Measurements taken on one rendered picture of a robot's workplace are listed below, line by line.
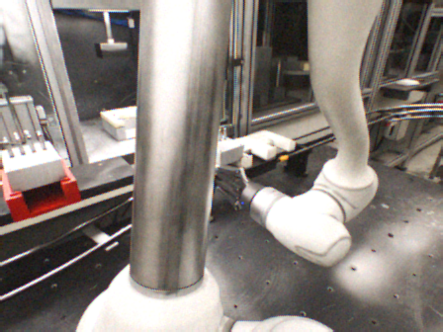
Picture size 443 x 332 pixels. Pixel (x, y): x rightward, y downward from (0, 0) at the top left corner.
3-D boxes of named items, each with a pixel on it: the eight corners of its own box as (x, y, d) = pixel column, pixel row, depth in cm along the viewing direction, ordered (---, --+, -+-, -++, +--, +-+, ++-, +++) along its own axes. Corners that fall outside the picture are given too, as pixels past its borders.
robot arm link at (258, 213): (294, 190, 64) (274, 180, 68) (266, 204, 59) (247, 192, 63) (289, 221, 68) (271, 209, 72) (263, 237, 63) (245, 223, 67)
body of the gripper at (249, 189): (270, 210, 71) (245, 195, 78) (273, 182, 67) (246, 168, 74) (248, 221, 67) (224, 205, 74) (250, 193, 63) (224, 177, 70)
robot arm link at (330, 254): (264, 242, 64) (301, 212, 70) (323, 288, 53) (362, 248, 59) (261, 207, 58) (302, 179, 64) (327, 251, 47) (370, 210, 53)
